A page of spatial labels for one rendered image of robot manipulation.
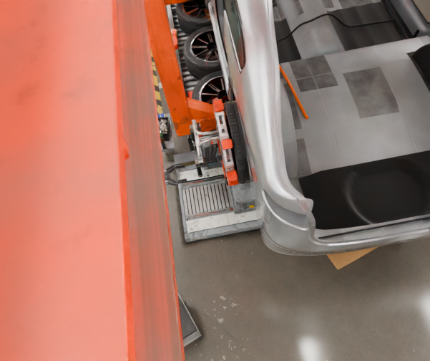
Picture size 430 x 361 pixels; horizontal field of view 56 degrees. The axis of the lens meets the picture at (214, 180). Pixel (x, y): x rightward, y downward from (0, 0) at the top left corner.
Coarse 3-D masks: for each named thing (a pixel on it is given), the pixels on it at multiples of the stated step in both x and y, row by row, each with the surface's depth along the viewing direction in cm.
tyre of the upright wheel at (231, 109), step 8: (224, 104) 318; (232, 104) 310; (224, 112) 336; (232, 112) 299; (232, 120) 295; (232, 128) 294; (240, 128) 293; (232, 136) 294; (240, 136) 292; (240, 144) 293; (240, 152) 294; (240, 160) 296; (240, 168) 301; (240, 176) 306; (248, 176) 308
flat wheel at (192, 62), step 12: (192, 36) 446; (204, 36) 452; (192, 48) 440; (204, 48) 439; (216, 48) 442; (192, 60) 427; (204, 60) 426; (216, 60) 424; (192, 72) 440; (204, 72) 429
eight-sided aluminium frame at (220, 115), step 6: (216, 114) 307; (222, 114) 307; (216, 120) 334; (222, 120) 335; (216, 126) 346; (222, 138) 297; (228, 138) 297; (228, 150) 300; (222, 156) 351; (228, 156) 347; (228, 162) 301; (228, 168) 342
